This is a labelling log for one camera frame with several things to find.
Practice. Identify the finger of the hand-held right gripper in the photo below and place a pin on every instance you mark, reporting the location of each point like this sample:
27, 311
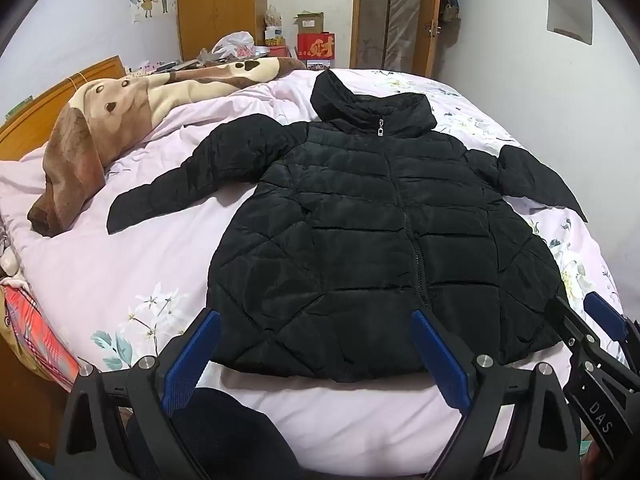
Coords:
605, 315
567, 327

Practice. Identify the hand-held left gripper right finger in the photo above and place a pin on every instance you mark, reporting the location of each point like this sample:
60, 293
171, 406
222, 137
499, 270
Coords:
440, 357

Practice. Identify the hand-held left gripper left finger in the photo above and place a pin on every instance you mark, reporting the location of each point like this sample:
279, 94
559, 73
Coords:
192, 347

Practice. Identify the black puffer jacket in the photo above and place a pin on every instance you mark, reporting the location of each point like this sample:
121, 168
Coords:
350, 220

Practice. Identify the person's dark trousers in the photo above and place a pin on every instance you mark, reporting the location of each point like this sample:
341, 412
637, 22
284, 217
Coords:
235, 425

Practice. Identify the pink floral bed quilt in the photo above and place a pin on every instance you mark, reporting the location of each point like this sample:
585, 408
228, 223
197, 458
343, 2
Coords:
125, 270

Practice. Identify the brown dog-print blanket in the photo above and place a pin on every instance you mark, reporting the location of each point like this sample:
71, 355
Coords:
115, 110

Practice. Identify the wooden headboard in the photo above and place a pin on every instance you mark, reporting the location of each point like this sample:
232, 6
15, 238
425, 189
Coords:
30, 125

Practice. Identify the white plastic bag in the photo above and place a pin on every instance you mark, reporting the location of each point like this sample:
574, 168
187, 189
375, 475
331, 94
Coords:
235, 45

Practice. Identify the red gift box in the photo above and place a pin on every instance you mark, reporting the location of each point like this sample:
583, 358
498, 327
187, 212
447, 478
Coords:
316, 46

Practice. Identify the clear snack bag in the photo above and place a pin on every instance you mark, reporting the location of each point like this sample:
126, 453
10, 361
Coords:
273, 20

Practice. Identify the wooden wardrobe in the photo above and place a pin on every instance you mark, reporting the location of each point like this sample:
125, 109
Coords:
215, 5

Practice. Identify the wooden door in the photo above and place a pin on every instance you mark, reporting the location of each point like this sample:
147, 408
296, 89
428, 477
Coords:
395, 15

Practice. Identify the open cardboard box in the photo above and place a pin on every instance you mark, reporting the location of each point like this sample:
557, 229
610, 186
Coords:
309, 21

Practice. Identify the grey wall panel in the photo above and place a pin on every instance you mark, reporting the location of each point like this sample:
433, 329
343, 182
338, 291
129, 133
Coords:
569, 10

